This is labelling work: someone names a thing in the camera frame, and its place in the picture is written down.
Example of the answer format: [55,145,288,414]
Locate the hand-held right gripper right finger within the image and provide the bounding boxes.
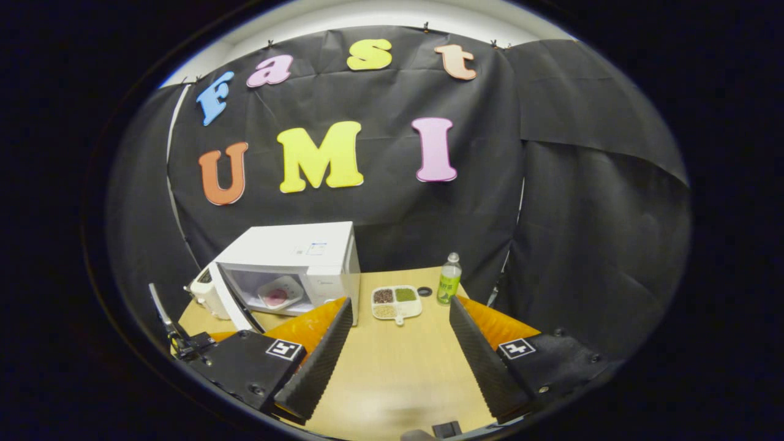
[448,296,614,425]

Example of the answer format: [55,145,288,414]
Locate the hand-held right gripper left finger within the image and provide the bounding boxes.
[186,297,355,423]

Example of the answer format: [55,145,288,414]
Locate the white square plate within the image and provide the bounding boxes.
[257,276,304,309]

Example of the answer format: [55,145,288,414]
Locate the white microwave oven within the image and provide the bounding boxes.
[208,221,362,334]

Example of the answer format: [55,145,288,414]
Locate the white toaster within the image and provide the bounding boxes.
[186,268,230,320]

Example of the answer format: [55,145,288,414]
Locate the green drink bottle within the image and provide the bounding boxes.
[437,252,462,306]

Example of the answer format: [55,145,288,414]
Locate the white divided bean dish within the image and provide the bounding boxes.
[371,285,423,326]

